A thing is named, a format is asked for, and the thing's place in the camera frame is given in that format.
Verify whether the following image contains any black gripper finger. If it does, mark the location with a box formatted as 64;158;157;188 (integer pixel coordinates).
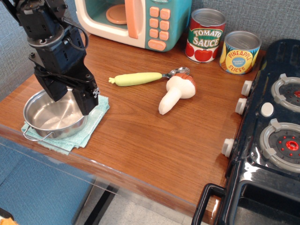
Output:
35;75;68;102
72;88;99;115

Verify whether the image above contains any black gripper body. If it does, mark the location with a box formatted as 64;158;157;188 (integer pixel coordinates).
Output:
28;25;98;91

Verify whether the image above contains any spoon with green handle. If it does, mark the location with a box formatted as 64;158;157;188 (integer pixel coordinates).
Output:
108;67;190;87

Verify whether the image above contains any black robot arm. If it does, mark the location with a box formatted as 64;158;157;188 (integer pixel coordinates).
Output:
2;0;99;115

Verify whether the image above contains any stainless steel pot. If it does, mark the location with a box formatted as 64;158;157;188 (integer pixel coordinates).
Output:
23;88;88;142

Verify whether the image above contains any teal cloth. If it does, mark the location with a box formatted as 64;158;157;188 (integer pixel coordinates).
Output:
21;95;110;155

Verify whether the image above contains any orange microwave plate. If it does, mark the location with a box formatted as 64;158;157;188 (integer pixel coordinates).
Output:
106;4;127;25

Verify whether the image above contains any white plush mushroom toy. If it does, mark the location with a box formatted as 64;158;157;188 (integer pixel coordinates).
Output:
158;73;197;115

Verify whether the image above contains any teal toy microwave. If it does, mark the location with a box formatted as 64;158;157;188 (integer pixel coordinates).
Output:
75;0;192;52

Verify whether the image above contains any black table leg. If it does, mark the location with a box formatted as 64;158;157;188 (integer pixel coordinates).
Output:
84;191;115;225

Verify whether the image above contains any tomato sauce can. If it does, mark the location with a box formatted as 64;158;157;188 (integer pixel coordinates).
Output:
185;8;226;63

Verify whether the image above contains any white stove knob bottom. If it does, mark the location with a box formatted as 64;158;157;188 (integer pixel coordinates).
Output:
221;139;235;158

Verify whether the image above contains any white stove knob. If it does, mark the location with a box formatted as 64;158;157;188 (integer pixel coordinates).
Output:
235;98;247;115
241;80;253;97
221;139;235;158

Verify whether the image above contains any white stove knob middle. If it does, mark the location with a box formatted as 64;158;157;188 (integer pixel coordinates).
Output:
235;98;247;115

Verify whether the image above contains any white stove knob top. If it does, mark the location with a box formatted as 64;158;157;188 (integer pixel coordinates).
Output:
241;80;253;97

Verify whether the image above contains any pineapple slices can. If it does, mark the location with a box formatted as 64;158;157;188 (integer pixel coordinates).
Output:
219;31;262;75

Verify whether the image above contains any black toy stove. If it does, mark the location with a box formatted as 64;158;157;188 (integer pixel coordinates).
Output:
192;39;300;225

